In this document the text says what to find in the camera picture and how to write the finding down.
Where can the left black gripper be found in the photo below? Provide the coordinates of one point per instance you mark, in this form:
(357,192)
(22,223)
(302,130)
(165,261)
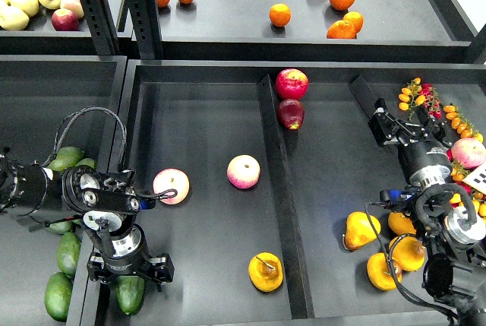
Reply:
(128,255)

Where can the yellow pear in middle tray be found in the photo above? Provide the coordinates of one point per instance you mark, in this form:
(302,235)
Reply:
(265,272)

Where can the cherry tomato bunch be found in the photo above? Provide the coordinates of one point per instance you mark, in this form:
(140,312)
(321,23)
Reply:
(417,94)
(478,198)

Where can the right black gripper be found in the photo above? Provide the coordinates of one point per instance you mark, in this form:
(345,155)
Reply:
(422,157)

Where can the pink apple right tray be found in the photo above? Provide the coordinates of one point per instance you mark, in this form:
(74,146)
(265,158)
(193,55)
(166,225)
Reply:
(469,152)

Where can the pink apple centre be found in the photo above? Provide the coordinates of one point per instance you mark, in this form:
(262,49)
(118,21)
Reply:
(243,171)

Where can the cherry tomato bunch upper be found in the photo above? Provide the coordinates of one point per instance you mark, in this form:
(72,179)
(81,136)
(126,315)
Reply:
(417,94)

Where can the orange on shelf centre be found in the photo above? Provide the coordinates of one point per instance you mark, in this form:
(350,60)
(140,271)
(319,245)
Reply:
(280,15)

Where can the cherry tomato bunch lower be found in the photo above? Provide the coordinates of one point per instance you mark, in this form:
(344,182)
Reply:
(478,198)

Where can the green avocado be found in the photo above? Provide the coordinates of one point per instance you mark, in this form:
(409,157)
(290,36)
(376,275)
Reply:
(66,157)
(130,293)

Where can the yellow pear bottom of pile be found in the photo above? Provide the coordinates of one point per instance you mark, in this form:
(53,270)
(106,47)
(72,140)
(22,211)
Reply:
(379,274)

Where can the pink apple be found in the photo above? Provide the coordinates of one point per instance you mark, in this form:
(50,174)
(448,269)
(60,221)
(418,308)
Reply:
(170,179)
(243,171)

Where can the green avocado top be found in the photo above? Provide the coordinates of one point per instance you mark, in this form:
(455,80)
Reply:
(66,157)

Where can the red apple on shelf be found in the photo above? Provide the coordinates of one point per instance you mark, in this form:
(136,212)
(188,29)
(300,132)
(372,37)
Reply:
(65,20)

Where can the black tray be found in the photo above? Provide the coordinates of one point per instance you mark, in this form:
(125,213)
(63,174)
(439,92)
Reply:
(37,92)
(196,117)

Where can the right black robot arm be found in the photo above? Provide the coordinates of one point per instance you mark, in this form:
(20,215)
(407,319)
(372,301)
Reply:
(442,213)

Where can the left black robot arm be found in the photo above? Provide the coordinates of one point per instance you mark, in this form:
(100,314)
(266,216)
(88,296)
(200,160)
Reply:
(106,204)

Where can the black left tray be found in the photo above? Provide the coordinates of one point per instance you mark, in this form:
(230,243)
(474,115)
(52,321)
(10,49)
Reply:
(37,92)

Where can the pink apple left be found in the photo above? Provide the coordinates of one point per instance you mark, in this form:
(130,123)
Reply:
(170,179)

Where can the bright red apple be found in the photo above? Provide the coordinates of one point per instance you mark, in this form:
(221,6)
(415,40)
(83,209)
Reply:
(291,83)

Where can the checkered marker card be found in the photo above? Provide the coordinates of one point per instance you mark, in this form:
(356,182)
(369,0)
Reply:
(476,179)

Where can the black centre tray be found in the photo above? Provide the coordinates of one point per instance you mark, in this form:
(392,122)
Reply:
(196,117)

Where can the dark red apple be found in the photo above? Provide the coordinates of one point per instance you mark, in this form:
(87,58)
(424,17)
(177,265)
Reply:
(290,114)

